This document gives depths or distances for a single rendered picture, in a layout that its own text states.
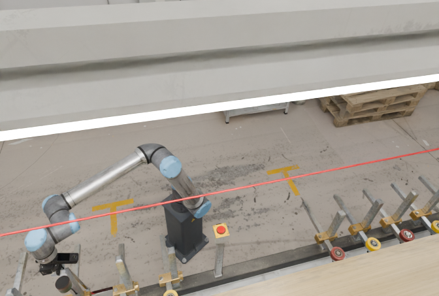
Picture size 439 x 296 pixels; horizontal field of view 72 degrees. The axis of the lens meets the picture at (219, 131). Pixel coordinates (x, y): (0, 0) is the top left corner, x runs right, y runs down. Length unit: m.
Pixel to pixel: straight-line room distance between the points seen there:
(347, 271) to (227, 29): 1.76
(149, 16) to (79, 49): 0.10
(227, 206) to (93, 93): 2.79
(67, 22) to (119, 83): 0.10
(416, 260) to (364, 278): 0.37
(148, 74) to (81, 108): 0.11
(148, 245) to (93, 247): 0.48
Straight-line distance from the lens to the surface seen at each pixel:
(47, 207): 1.70
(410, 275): 2.20
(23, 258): 2.09
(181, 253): 2.90
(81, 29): 0.45
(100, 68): 0.51
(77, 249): 2.12
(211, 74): 0.48
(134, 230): 3.10
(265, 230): 3.09
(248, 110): 4.10
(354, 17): 0.56
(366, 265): 2.11
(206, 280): 2.08
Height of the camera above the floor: 2.62
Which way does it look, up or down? 42 degrees down
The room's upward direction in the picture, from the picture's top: 3 degrees clockwise
